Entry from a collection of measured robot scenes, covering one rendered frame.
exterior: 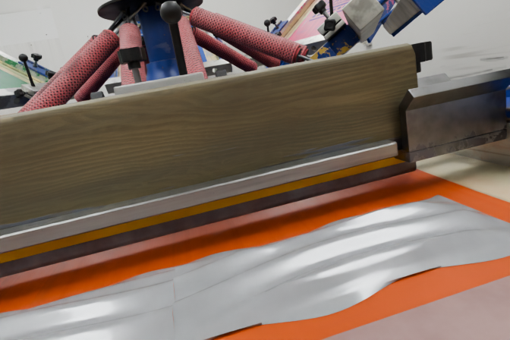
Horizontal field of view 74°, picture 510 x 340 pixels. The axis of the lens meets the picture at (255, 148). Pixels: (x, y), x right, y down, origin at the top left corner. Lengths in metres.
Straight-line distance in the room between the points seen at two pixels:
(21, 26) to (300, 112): 4.55
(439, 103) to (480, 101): 0.03
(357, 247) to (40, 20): 4.57
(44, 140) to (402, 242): 0.21
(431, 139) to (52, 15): 4.50
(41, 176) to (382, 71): 0.23
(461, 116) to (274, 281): 0.18
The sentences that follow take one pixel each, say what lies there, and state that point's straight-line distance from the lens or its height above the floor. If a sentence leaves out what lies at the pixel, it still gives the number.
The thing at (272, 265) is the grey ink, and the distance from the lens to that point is 0.18.
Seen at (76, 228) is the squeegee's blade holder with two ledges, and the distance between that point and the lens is 0.23.
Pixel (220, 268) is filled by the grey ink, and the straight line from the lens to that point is 0.19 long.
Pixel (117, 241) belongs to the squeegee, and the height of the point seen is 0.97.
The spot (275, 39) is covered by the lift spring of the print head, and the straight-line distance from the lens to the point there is 0.87.
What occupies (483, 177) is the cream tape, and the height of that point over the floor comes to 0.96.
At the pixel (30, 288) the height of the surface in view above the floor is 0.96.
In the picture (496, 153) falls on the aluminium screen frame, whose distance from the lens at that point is 0.33.
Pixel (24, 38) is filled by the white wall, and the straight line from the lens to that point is 4.69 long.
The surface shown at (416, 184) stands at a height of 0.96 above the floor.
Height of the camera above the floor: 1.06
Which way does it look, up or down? 12 degrees down
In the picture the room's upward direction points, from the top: 10 degrees counter-clockwise
